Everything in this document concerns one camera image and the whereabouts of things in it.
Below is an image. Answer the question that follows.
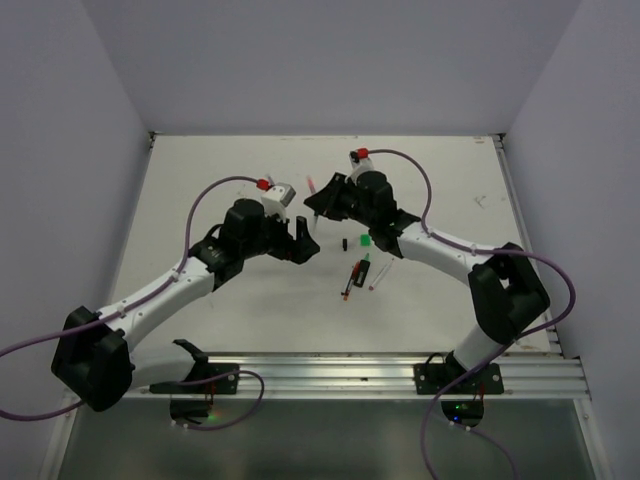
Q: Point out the green highlighter cap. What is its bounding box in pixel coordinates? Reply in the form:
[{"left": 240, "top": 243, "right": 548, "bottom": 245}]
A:
[{"left": 360, "top": 234, "right": 372, "bottom": 247}]

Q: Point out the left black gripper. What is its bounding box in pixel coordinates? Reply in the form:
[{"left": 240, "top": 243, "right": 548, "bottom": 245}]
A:
[{"left": 241, "top": 206, "right": 319, "bottom": 265}]

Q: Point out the right black base bracket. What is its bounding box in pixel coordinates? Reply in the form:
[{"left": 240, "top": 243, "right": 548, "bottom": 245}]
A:
[{"left": 413, "top": 352, "right": 505, "bottom": 395}]

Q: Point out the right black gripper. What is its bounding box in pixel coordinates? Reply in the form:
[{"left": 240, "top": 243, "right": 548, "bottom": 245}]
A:
[{"left": 305, "top": 171, "right": 376, "bottom": 228}]

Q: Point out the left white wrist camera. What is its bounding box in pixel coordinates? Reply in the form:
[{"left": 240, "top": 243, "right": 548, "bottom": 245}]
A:
[{"left": 261, "top": 183, "right": 296, "bottom": 222}]

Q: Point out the left black base bracket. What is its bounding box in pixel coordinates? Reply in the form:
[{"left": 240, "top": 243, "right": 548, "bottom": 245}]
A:
[{"left": 149, "top": 362, "right": 240, "bottom": 395}]

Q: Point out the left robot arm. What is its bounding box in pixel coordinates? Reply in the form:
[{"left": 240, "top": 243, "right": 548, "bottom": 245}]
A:
[{"left": 51, "top": 200, "right": 320, "bottom": 412}]

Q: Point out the green black highlighter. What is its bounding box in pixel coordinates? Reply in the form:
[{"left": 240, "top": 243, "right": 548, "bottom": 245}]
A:
[{"left": 353, "top": 254, "right": 371, "bottom": 288}]

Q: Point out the pink clear pen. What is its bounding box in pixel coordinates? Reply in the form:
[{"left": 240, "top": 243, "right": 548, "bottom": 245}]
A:
[{"left": 306, "top": 175, "right": 316, "bottom": 195}]

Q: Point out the black base bracket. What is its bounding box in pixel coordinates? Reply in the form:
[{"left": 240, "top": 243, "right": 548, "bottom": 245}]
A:
[
  {"left": 149, "top": 362, "right": 240, "bottom": 395},
  {"left": 413, "top": 352, "right": 505, "bottom": 395}
]

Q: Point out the aluminium mounting rail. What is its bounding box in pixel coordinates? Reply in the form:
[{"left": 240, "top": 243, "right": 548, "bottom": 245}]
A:
[{"left": 62, "top": 352, "right": 594, "bottom": 401}]

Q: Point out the pink white marker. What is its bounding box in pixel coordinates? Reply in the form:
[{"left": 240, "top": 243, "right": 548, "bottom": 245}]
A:
[{"left": 368, "top": 258, "right": 395, "bottom": 292}]

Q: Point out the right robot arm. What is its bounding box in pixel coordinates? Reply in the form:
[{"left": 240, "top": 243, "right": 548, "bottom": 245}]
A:
[{"left": 304, "top": 171, "right": 550, "bottom": 393}]

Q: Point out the orange clear pen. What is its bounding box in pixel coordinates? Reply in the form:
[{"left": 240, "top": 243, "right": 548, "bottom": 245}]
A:
[{"left": 342, "top": 261, "right": 360, "bottom": 301}]

